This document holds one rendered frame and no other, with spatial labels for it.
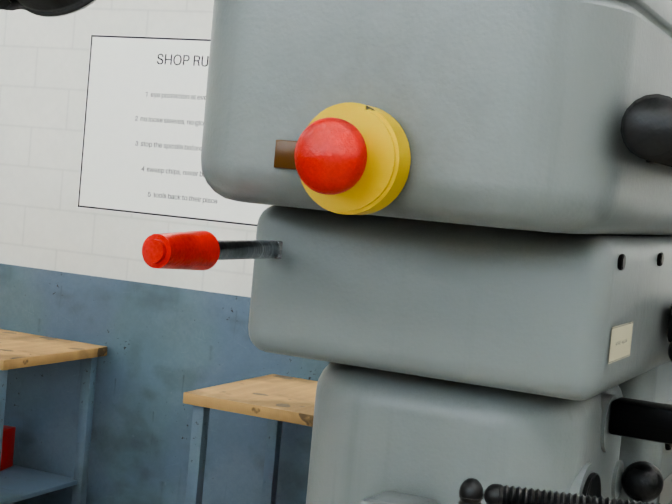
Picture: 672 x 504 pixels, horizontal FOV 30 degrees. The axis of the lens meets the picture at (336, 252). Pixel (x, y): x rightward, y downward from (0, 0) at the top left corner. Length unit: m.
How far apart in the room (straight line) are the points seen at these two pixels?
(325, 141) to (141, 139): 5.47
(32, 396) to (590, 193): 5.92
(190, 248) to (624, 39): 0.26
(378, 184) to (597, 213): 0.12
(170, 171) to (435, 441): 5.23
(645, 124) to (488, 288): 0.15
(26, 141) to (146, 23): 0.90
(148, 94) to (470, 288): 5.38
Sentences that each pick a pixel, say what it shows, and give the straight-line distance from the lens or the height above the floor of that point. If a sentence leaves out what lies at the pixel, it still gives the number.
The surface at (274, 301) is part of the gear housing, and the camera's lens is 0.82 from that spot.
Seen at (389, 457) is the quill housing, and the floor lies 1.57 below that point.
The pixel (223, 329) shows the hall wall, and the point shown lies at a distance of 5.85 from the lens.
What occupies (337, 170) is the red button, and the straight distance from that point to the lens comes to 0.64.
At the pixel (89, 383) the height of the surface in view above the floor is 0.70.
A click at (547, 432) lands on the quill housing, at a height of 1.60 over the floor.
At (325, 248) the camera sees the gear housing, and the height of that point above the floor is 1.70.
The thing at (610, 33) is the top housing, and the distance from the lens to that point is 0.69.
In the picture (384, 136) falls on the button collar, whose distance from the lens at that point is 0.66.
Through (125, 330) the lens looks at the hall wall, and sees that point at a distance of 6.15.
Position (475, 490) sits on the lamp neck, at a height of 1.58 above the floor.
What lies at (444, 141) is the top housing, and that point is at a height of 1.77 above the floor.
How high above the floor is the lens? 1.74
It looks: 3 degrees down
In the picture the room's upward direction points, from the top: 5 degrees clockwise
